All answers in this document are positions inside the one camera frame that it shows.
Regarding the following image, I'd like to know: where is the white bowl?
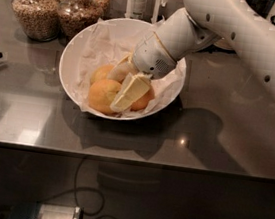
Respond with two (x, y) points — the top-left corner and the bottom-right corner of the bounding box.
(52, 9), (193, 129)

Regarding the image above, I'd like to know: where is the left glass grain jar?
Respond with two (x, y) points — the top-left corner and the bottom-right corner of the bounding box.
(11, 0), (60, 42)

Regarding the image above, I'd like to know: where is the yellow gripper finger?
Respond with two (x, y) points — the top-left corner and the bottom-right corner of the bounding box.
(110, 73), (151, 113)
(107, 54), (138, 82)

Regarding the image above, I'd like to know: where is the front right orange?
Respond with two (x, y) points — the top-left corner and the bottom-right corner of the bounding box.
(131, 88), (155, 111)

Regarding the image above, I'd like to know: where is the white paper liner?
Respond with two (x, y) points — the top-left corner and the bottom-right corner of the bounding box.
(73, 19), (186, 120)

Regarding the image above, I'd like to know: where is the back left orange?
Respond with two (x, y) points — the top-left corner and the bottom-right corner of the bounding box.
(89, 64), (114, 84)

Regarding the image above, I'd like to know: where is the front left orange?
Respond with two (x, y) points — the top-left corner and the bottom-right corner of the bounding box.
(88, 79), (121, 115)

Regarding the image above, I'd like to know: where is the middle glass grain jar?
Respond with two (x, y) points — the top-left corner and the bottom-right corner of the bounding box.
(57, 0), (103, 39)

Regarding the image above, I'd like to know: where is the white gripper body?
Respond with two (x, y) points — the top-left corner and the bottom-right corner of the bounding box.
(132, 31), (177, 80)

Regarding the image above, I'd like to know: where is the metal box below table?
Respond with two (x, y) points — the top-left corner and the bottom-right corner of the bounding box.
(7, 202), (83, 219)

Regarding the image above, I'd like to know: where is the orange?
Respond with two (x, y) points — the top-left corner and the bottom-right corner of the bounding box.
(131, 88), (155, 111)
(89, 64), (114, 84)
(88, 79), (121, 115)

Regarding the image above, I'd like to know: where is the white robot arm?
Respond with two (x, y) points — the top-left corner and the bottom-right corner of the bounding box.
(109, 0), (275, 99)

